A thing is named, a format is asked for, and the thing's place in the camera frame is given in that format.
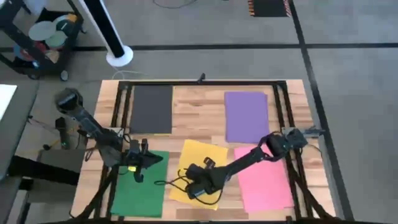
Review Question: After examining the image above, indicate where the purple paper sheet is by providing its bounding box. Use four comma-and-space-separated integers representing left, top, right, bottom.
224, 91, 271, 144

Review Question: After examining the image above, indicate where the white board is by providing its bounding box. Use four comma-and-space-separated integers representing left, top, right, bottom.
0, 84, 17, 121

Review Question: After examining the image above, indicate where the pink paper sheet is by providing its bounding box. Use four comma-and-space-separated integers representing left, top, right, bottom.
233, 145, 295, 214

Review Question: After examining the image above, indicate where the black metal table frame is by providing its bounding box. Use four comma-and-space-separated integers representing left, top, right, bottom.
73, 80, 338, 223

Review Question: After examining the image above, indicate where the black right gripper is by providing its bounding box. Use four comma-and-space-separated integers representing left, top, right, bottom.
185, 157, 225, 200

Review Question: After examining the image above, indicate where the black mat with orange edge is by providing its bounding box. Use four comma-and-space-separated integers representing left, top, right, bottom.
248, 0, 292, 17

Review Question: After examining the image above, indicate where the black wheeled cart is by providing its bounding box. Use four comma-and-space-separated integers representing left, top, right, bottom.
0, 0, 85, 82

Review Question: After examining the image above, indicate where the black paper sheet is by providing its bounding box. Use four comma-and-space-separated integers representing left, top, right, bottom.
129, 85, 174, 135

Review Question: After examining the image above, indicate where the small red object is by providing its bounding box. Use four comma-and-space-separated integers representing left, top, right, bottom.
33, 41, 47, 54

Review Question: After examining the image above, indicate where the green paper sheet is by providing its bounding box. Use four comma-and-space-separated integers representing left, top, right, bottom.
110, 150, 170, 218

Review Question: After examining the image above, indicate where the white floor cable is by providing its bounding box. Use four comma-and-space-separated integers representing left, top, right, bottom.
111, 68, 149, 81

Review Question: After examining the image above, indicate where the dark teal plate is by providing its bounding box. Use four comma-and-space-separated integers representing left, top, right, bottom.
55, 17, 77, 37

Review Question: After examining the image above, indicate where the black floor cable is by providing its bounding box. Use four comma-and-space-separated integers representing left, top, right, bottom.
151, 0, 200, 9

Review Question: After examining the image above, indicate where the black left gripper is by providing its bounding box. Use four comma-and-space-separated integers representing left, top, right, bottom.
123, 139, 164, 184

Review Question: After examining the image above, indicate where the pale green plate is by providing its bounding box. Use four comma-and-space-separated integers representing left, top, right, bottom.
46, 30, 68, 50

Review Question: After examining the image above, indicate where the small tan object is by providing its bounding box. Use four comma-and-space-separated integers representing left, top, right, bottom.
45, 49, 60, 64

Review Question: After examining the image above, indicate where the pale blue plate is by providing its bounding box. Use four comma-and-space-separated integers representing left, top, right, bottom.
28, 20, 57, 42

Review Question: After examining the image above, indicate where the grey desk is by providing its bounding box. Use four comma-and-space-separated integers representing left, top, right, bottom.
0, 81, 40, 181

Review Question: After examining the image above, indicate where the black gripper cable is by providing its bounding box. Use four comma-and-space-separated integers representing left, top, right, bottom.
154, 176, 223, 206

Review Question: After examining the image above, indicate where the black control box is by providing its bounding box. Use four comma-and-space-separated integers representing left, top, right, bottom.
55, 116, 68, 151

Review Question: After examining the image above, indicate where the white and black pole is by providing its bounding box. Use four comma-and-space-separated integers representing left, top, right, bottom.
77, 0, 134, 68

